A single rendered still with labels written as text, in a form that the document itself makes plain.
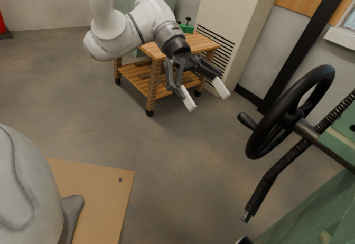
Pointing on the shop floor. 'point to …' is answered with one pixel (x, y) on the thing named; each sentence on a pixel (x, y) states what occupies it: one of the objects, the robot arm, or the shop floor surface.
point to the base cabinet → (299, 215)
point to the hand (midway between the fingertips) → (208, 100)
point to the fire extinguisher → (5, 34)
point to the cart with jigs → (196, 37)
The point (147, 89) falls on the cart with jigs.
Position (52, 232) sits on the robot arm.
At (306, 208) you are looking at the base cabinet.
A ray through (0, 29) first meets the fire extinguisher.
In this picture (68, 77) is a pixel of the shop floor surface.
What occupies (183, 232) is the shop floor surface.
